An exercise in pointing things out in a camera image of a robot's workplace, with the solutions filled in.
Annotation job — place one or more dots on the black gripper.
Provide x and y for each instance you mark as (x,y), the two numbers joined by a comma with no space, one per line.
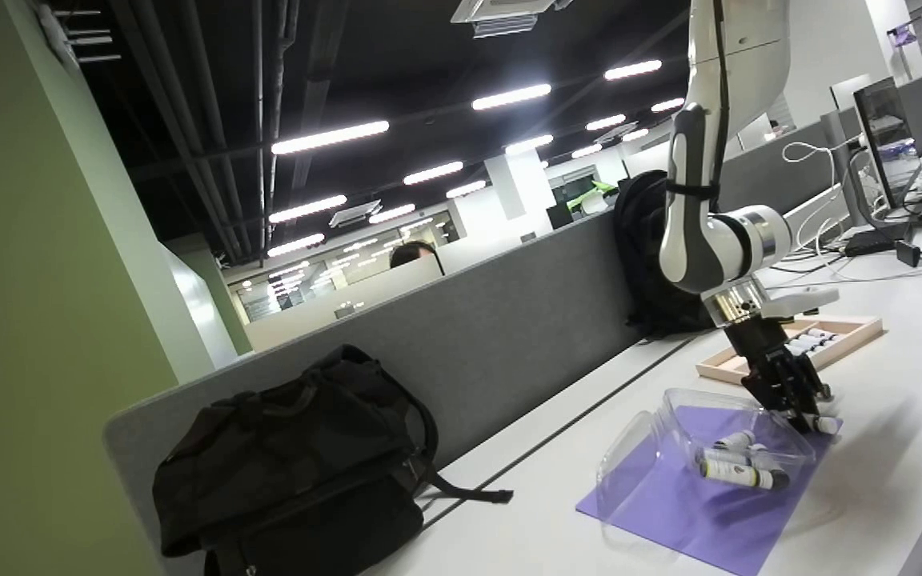
(766,357)

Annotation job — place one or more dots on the white bottle with dark band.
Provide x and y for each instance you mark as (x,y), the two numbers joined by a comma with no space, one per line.
(795,349)
(826,422)
(806,343)
(817,339)

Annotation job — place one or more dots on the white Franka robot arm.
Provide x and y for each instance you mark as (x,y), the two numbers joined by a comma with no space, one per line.
(711,229)

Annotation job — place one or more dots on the small white bottle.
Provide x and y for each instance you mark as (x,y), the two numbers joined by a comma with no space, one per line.
(718,463)
(743,478)
(739,444)

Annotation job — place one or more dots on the wooden tray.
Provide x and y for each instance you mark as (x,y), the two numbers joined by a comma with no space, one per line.
(848,337)

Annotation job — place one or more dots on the purple mat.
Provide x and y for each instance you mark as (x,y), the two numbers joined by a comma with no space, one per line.
(686,517)

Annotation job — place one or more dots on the black power adapter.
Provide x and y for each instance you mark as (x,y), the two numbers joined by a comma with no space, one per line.
(879,240)

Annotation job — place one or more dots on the computer monitor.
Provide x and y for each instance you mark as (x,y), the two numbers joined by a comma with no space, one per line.
(879,140)

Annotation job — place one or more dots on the grey desk partition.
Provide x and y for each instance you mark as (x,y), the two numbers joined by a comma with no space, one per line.
(504,330)

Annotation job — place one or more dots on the ceiling tube light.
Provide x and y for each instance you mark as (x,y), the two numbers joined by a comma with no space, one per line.
(294,244)
(529,141)
(607,121)
(509,98)
(330,140)
(632,68)
(308,208)
(432,174)

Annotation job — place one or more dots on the ceiling air conditioner unit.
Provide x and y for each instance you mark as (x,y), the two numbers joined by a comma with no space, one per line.
(504,14)

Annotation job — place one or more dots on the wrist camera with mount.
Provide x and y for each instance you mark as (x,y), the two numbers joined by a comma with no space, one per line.
(791,300)

